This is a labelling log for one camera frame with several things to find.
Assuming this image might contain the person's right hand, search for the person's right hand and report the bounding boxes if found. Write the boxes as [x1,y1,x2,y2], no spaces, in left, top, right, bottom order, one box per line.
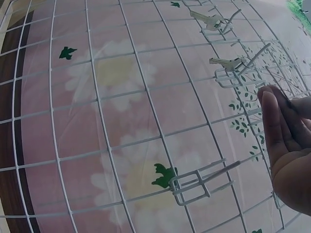
[257,84,311,215]

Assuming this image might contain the silver key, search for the silver key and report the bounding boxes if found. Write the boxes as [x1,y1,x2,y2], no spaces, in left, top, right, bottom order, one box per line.
[190,10,224,32]
[209,57,244,73]

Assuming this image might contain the white wire hook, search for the white wire hook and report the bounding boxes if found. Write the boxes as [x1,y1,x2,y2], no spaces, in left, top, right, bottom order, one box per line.
[213,43,272,89]
[170,162,241,206]
[200,9,242,42]

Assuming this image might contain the thin metal key ring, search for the thin metal key ring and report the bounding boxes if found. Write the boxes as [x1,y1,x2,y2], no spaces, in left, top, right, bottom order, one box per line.
[219,17,233,29]
[239,56,254,70]

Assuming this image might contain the white wire grid panel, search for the white wire grid panel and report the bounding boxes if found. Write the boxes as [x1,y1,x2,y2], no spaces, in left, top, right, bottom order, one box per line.
[0,0,311,233]

